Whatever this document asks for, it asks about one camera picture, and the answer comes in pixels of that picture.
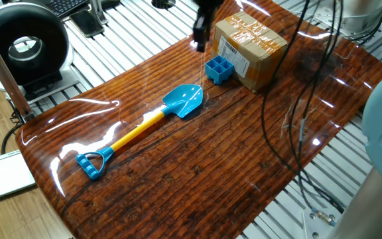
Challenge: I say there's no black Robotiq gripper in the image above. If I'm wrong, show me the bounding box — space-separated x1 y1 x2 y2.
192 0 225 53

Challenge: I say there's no black floor cable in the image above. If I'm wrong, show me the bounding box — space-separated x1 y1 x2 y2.
0 99 26 155

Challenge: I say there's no silver metal cylinder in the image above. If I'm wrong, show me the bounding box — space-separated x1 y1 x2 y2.
340 0 382 33

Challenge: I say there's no black smartphone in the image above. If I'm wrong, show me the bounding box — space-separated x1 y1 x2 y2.
69 9 105 39

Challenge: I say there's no white flat board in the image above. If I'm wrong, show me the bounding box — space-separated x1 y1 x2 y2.
0 149 36 206

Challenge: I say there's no black keyboard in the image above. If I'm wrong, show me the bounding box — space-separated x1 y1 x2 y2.
43 0 90 19

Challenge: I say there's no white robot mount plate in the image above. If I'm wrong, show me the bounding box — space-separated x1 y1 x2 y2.
302 205 344 239

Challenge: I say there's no white ring light base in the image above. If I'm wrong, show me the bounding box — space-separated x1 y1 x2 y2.
0 59 81 106

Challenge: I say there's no blue yellow toy shovel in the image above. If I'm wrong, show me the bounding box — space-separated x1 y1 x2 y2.
75 84 204 182

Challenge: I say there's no brown metal post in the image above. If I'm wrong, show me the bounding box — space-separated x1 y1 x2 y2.
0 19 35 122

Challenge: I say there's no black cable with grey sleeve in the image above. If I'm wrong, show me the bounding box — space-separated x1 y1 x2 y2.
296 0 344 213

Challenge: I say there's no blue plastic building block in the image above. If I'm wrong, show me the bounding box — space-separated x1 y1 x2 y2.
204 54 235 86

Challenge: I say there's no taped cardboard box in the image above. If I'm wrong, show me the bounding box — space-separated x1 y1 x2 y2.
210 11 288 93

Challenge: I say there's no thick black cable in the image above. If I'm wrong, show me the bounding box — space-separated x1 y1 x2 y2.
262 0 346 213

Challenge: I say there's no silver metal stand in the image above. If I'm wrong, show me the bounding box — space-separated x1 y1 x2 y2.
89 0 109 26

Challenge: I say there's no thin black cable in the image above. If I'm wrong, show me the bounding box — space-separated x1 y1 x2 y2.
286 0 338 187

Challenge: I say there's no wood-grain table mat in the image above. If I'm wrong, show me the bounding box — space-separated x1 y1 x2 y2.
15 0 382 239

